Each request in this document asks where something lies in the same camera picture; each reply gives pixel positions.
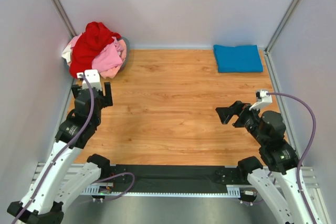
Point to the grey laundry basket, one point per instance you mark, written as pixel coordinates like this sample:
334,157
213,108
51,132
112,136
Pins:
126,45

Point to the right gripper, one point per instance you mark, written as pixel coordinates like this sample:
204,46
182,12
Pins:
224,113

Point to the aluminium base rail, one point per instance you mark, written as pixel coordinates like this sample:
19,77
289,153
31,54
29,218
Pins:
120,184

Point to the folded blue t shirt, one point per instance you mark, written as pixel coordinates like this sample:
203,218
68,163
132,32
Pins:
238,59

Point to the white cream garment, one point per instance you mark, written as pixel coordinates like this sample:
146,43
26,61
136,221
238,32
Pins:
66,54

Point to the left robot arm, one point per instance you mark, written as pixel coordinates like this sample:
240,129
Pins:
47,199

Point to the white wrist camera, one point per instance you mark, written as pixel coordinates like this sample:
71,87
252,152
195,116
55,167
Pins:
91,77
263,99

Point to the red t shirt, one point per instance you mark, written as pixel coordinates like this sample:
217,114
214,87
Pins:
88,45

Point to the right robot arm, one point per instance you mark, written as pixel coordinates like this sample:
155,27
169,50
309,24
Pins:
277,176

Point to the pink t shirt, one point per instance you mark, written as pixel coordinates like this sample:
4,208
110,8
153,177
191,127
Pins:
110,57

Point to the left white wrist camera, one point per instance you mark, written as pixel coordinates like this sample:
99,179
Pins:
91,77

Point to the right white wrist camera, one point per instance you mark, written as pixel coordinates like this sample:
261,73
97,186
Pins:
263,99

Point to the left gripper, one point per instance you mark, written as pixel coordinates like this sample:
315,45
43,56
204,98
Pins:
108,96

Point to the light pink garment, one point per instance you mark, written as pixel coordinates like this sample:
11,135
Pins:
111,73

